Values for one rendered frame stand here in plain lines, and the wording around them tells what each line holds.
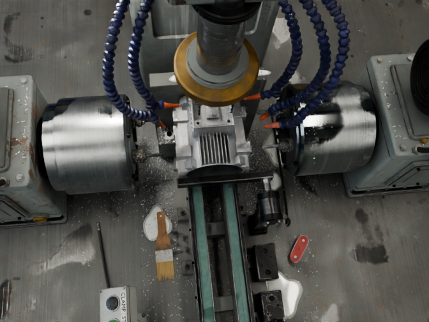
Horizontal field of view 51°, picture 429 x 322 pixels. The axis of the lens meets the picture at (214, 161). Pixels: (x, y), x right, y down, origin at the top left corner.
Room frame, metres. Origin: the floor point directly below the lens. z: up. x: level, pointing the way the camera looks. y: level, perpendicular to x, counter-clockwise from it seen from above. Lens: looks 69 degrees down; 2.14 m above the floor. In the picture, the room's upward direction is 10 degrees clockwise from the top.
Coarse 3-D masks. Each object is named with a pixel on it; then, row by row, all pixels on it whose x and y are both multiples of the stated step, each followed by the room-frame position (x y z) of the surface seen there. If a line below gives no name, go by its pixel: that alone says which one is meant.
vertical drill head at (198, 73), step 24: (216, 0) 0.48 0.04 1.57; (240, 0) 0.49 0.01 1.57; (216, 24) 0.48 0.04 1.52; (240, 24) 0.49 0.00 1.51; (192, 48) 0.53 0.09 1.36; (216, 48) 0.48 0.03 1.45; (240, 48) 0.51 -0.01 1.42; (192, 72) 0.48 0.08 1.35; (216, 72) 0.48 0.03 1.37; (240, 72) 0.50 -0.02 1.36; (192, 96) 0.44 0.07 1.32; (216, 96) 0.44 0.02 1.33; (240, 96) 0.46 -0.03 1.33
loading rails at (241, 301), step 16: (192, 192) 0.36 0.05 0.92; (224, 192) 0.37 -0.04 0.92; (192, 208) 0.31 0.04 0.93; (224, 208) 0.33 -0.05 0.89; (240, 208) 0.33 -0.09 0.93; (192, 224) 0.26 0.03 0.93; (208, 224) 0.29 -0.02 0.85; (224, 224) 0.30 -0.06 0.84; (240, 224) 0.29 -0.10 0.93; (192, 240) 0.22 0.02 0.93; (240, 240) 0.25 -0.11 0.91; (192, 256) 0.19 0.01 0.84; (208, 256) 0.19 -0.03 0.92; (240, 256) 0.20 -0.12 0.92; (192, 272) 0.15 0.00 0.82; (208, 272) 0.15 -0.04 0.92; (240, 272) 0.16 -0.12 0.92; (208, 288) 0.11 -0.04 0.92; (240, 288) 0.12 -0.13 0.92; (208, 304) 0.07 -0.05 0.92; (224, 304) 0.08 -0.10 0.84; (240, 304) 0.08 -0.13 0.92; (192, 320) 0.02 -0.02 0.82; (208, 320) 0.03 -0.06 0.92; (240, 320) 0.04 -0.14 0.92; (256, 320) 0.05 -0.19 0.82
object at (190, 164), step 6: (186, 96) 0.56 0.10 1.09; (180, 102) 0.55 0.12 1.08; (186, 102) 0.54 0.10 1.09; (240, 156) 0.42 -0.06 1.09; (186, 162) 0.38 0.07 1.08; (192, 162) 0.38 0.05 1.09; (234, 162) 0.41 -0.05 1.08; (240, 162) 0.41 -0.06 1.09; (186, 168) 0.37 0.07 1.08; (192, 168) 0.37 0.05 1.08
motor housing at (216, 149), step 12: (180, 108) 0.54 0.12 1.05; (240, 120) 0.53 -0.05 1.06; (180, 132) 0.47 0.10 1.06; (216, 132) 0.47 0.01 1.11; (240, 132) 0.50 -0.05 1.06; (180, 144) 0.43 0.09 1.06; (192, 144) 0.44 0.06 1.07; (204, 144) 0.44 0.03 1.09; (216, 144) 0.44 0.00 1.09; (228, 144) 0.44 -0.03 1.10; (192, 156) 0.41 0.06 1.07; (204, 156) 0.40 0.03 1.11; (216, 156) 0.41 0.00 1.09; (228, 156) 0.42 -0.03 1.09; (180, 168) 0.38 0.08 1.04; (204, 168) 0.43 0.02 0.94; (216, 168) 0.43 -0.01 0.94; (228, 168) 0.43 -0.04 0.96; (240, 168) 0.42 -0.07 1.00
